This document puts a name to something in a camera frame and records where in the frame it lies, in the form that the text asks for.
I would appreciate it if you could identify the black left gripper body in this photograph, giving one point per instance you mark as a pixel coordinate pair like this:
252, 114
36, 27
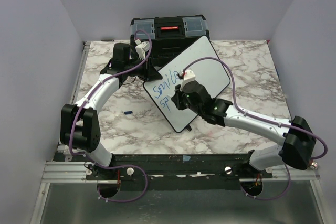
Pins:
140, 71

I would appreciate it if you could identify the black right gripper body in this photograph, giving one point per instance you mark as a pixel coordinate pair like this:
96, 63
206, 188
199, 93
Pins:
182, 101

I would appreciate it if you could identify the white whiteboard with black rim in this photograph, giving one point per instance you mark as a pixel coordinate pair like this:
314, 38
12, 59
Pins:
202, 59

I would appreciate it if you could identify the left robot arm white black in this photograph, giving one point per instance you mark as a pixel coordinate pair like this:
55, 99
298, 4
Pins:
80, 128

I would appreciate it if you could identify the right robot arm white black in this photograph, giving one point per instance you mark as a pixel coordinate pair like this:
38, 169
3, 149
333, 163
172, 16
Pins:
293, 142

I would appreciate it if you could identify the black plastic toolbox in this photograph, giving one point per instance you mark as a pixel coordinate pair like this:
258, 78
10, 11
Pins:
169, 35

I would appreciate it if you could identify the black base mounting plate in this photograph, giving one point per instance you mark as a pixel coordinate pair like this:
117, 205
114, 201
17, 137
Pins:
176, 172

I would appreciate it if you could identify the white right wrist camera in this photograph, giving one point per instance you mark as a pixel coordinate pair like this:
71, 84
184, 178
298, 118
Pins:
187, 75

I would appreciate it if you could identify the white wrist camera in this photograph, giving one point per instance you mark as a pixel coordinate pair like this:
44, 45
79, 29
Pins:
187, 75
142, 48

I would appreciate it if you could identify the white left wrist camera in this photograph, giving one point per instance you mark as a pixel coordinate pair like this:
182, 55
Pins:
142, 48

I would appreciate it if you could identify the aluminium frame rail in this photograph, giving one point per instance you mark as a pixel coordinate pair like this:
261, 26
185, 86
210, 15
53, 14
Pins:
69, 116

